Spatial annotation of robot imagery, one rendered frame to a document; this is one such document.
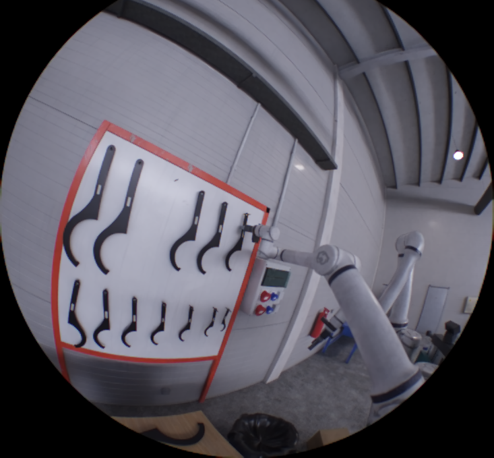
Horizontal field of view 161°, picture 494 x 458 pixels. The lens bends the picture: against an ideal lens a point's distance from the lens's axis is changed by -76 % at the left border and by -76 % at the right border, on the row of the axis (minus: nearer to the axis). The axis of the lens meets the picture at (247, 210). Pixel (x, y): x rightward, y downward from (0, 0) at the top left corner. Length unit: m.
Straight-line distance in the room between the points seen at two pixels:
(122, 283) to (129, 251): 0.22
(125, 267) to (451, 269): 10.27
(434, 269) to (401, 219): 3.08
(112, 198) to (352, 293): 1.20
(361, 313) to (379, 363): 0.16
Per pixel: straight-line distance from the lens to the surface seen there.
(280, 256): 1.17
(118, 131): 1.19
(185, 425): 1.22
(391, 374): 0.56
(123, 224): 1.07
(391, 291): 1.04
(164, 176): 1.15
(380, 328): 0.56
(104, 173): 1.09
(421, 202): 10.32
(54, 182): 1.26
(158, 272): 1.21
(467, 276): 10.27
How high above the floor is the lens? 2.01
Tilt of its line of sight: 11 degrees up
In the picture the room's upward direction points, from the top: 18 degrees clockwise
